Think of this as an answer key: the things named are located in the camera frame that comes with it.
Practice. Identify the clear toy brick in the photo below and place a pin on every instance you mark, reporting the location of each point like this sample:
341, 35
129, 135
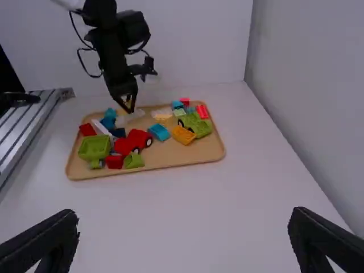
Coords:
139, 113

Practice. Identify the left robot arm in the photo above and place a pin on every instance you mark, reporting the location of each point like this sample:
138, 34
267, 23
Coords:
133, 28

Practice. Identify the long red toy brick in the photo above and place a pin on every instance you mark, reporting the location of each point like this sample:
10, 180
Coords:
202, 111

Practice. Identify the white toy brick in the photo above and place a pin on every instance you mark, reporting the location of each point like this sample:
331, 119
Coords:
160, 111
101, 127

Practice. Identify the teal rounded toy brick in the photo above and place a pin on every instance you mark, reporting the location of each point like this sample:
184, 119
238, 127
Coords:
177, 105

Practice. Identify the blue rounded toy brick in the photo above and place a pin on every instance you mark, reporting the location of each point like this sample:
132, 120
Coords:
159, 132

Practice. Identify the light green toy brick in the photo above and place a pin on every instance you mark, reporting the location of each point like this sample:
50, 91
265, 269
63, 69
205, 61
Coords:
179, 113

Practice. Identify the pale yellow toy brick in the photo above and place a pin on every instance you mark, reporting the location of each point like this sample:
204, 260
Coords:
164, 118

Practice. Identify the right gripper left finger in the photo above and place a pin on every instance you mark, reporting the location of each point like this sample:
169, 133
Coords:
54, 239

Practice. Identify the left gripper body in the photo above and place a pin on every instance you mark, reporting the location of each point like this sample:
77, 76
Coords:
113, 62

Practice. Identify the green scoop toy brick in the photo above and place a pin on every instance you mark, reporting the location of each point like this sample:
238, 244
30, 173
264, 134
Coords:
94, 146

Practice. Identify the small green toy brick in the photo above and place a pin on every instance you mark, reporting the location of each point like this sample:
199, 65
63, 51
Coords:
96, 164

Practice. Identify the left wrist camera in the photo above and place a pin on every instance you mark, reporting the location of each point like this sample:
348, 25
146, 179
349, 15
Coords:
149, 66

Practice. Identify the teal see-through toy brick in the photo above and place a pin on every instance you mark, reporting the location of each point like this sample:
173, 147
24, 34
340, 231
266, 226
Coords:
191, 109

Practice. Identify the dark blue toy brick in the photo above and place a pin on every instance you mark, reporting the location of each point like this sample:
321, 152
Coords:
118, 132

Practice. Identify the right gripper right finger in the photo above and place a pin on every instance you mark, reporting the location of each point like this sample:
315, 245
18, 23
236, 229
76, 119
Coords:
318, 241

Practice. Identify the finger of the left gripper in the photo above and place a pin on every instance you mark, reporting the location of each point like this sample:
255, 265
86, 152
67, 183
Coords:
121, 99
134, 98

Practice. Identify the silver rails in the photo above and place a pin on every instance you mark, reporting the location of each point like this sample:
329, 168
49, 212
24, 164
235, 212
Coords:
25, 119

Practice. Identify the tan tray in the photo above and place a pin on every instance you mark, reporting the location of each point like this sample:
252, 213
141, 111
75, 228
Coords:
176, 159

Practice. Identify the green toy car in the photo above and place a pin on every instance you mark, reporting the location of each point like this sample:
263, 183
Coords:
199, 125

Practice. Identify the green sloped toy brick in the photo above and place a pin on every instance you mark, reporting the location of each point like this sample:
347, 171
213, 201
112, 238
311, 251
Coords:
135, 162

